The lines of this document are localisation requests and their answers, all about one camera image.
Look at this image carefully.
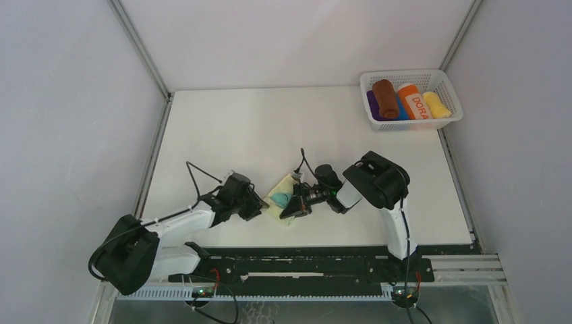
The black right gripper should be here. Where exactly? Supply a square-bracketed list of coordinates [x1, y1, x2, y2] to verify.
[281, 181, 331, 218]

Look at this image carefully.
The teal towel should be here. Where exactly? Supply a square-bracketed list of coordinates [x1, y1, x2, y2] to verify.
[263, 173, 299, 226]

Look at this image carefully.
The brown towel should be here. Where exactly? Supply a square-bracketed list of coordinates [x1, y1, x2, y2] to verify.
[372, 79, 400, 119]

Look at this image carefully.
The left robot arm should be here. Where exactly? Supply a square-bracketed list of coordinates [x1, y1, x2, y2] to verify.
[88, 172, 268, 295]

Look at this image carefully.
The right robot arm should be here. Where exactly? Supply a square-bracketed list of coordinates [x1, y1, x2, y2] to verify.
[271, 151, 417, 281]

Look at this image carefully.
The left controller board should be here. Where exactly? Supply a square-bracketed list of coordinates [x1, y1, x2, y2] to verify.
[192, 288, 215, 299]

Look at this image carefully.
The controller board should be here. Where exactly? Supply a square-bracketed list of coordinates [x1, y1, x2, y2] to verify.
[192, 288, 215, 299]
[391, 288, 419, 300]

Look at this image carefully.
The purple rolled towel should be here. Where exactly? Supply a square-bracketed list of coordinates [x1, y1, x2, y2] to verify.
[366, 90, 389, 122]

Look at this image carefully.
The right controller board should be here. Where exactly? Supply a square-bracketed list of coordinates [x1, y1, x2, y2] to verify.
[391, 288, 419, 300]

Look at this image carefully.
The blue rolled towel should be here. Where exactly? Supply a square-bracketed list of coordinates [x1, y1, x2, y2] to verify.
[396, 96, 409, 121]

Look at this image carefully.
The white plastic basket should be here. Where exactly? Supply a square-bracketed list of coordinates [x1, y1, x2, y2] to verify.
[360, 70, 463, 131]

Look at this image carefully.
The orange rolled towel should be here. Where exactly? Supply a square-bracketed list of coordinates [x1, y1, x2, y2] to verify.
[397, 83, 432, 120]

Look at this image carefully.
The yellow rolled towel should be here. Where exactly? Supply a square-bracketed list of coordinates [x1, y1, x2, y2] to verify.
[422, 91, 452, 119]

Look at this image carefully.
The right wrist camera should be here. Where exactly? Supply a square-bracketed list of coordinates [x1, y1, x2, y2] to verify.
[291, 171, 305, 182]

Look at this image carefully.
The white slotted cable duct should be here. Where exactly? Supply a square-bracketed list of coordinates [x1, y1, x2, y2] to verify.
[117, 285, 396, 302]

